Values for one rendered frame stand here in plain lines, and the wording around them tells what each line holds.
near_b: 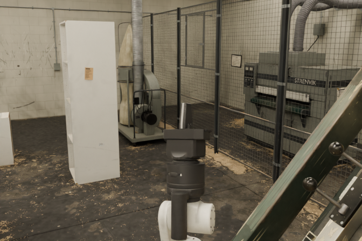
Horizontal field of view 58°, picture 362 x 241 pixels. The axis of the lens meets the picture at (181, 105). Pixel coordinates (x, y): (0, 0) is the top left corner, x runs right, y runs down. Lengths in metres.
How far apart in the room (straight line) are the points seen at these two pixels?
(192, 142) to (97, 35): 3.54
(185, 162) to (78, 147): 3.63
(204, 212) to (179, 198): 0.07
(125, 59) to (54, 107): 2.94
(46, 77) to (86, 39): 4.49
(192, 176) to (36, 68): 7.90
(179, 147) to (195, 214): 0.15
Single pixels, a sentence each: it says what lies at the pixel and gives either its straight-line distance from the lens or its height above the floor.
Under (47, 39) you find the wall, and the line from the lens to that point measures 8.51.
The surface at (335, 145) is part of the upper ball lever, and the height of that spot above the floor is 1.51.
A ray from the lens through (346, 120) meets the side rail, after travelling 1.21.
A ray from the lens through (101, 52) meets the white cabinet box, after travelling 4.18.
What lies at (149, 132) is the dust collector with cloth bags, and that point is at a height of 0.21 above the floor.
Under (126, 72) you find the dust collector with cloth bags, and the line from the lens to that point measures 6.29.
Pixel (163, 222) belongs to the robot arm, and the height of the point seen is 1.39.
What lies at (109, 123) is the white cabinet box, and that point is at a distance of 4.32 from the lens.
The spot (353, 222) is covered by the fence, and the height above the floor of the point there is 1.33.
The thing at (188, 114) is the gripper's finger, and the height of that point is 1.62.
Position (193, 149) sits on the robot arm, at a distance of 0.72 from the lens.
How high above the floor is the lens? 1.78
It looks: 11 degrees down
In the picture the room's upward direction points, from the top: straight up
